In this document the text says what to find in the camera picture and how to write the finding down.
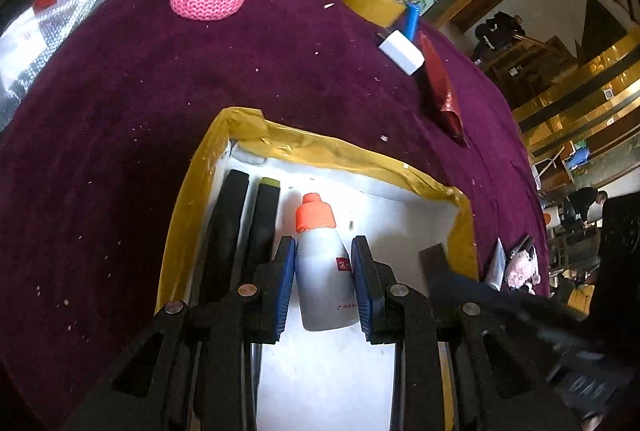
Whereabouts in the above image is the red foil packet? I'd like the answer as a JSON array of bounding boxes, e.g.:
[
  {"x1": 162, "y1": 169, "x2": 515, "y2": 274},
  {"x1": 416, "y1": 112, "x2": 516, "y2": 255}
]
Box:
[{"x1": 417, "y1": 31, "x2": 471, "y2": 148}]

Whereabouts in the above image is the blue cylinder battery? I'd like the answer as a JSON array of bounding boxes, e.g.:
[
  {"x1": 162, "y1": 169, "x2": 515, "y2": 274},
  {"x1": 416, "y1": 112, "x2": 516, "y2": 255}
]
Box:
[{"x1": 404, "y1": 0, "x2": 424, "y2": 43}]

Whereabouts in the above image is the white bottle orange cap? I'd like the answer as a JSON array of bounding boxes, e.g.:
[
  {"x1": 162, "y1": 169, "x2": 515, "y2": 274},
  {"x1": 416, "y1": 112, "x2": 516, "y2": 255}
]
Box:
[{"x1": 294, "y1": 192, "x2": 362, "y2": 333}]

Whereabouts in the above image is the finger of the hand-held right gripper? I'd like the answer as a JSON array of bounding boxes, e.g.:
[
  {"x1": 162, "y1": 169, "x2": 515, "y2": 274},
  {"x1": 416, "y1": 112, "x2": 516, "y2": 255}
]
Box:
[{"x1": 419, "y1": 245, "x2": 455, "y2": 286}]

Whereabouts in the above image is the silver bubble mailer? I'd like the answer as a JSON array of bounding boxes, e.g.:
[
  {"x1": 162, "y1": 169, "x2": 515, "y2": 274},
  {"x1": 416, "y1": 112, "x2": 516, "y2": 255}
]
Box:
[{"x1": 0, "y1": 0, "x2": 128, "y2": 132}]

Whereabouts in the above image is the small black tube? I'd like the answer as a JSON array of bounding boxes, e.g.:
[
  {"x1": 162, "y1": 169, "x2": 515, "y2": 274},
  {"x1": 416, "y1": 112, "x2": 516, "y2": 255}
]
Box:
[{"x1": 510, "y1": 233, "x2": 535, "y2": 258}]

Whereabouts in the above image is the maroon tablecloth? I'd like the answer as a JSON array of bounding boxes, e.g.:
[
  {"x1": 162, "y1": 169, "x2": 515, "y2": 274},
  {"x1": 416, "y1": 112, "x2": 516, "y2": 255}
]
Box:
[{"x1": 0, "y1": 0, "x2": 552, "y2": 431}]

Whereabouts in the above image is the white power adapter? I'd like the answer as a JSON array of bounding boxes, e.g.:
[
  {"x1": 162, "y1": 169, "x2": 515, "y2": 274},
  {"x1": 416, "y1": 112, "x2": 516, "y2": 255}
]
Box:
[{"x1": 376, "y1": 28, "x2": 426, "y2": 76}]

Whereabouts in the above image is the pink fluffy scrunchie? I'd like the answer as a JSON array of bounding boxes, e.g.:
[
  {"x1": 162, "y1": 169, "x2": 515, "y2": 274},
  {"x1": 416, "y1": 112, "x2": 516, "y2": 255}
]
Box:
[{"x1": 502, "y1": 248, "x2": 542, "y2": 293}]

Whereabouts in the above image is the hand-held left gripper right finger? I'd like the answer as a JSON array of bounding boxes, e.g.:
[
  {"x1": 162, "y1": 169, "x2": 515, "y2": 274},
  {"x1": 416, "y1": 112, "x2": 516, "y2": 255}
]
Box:
[{"x1": 350, "y1": 235, "x2": 576, "y2": 431}]

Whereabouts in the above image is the white foam box yellow tape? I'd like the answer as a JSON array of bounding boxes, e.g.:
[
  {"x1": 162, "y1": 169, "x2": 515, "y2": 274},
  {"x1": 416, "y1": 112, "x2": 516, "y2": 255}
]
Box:
[{"x1": 155, "y1": 107, "x2": 480, "y2": 431}]

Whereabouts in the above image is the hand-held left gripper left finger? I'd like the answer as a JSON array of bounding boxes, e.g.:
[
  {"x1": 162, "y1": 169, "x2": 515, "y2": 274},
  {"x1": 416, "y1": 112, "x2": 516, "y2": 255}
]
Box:
[{"x1": 62, "y1": 235, "x2": 297, "y2": 431}]

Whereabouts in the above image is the gold trimmed counter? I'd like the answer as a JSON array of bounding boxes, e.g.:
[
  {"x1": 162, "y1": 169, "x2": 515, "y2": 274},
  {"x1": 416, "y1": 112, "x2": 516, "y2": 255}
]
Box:
[{"x1": 510, "y1": 24, "x2": 640, "y2": 162}]

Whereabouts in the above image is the black marker pen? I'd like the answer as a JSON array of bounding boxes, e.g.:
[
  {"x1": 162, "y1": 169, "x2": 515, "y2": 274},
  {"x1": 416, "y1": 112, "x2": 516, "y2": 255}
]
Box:
[{"x1": 192, "y1": 168, "x2": 251, "y2": 307}]

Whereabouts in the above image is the silver tube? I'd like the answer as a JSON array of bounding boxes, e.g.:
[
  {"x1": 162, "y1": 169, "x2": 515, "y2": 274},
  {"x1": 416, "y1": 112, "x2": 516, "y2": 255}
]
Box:
[{"x1": 483, "y1": 238, "x2": 507, "y2": 290}]

